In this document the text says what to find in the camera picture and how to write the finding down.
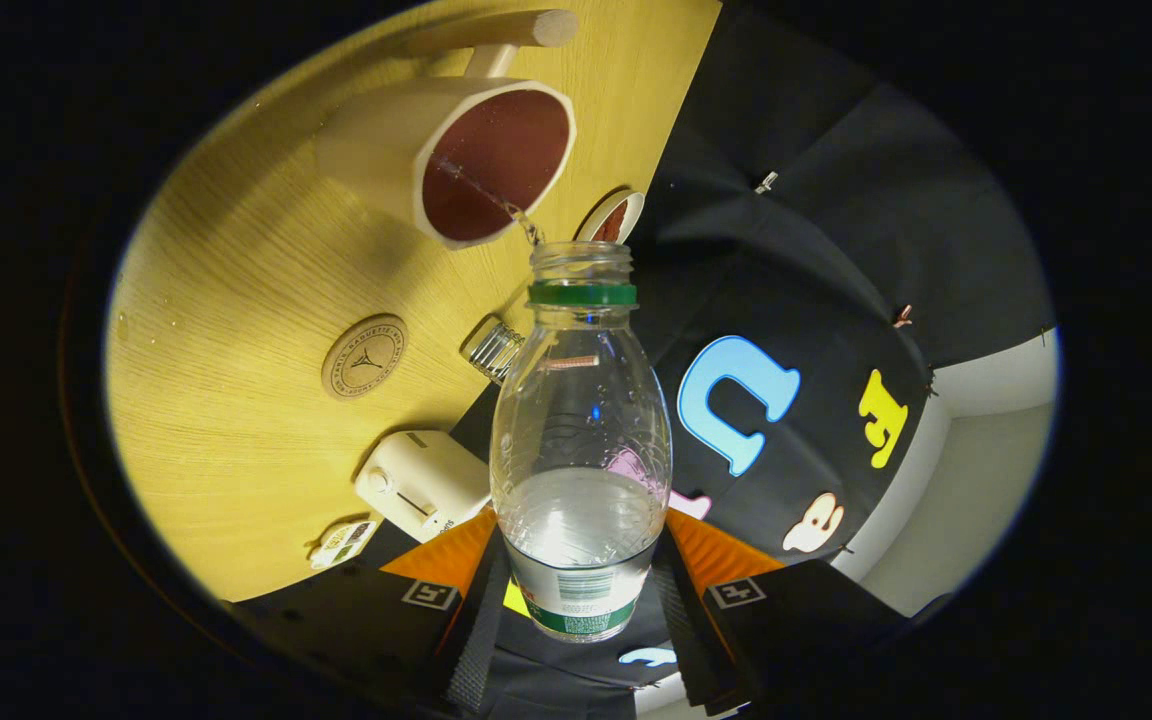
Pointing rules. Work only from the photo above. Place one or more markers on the white toaster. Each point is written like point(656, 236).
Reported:
point(416, 485)

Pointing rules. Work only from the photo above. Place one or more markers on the small white plate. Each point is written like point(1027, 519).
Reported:
point(628, 210)

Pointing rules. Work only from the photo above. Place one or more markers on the clear plastic juice bottle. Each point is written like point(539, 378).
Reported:
point(581, 450)

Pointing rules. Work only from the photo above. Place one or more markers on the round wooden coaster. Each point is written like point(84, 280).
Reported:
point(364, 357)

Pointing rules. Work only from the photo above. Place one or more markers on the clear glass jar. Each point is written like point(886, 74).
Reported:
point(492, 352)

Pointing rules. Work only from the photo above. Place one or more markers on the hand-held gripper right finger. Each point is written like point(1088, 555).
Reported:
point(688, 640)

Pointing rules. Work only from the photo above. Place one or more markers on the pink clip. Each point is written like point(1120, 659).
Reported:
point(902, 318)

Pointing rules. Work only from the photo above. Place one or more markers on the wooden table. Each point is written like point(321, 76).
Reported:
point(236, 350)

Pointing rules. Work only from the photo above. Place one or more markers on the checkered paper straw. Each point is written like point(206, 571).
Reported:
point(571, 362)

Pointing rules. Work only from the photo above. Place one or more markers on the white divided grain dish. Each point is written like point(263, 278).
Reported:
point(344, 543)

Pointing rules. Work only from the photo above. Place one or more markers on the metal clip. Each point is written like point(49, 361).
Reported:
point(766, 182)

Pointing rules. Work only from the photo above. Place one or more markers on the red sausage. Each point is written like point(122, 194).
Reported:
point(611, 226)

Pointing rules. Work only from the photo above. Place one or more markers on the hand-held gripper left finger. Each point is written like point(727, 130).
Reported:
point(471, 650)

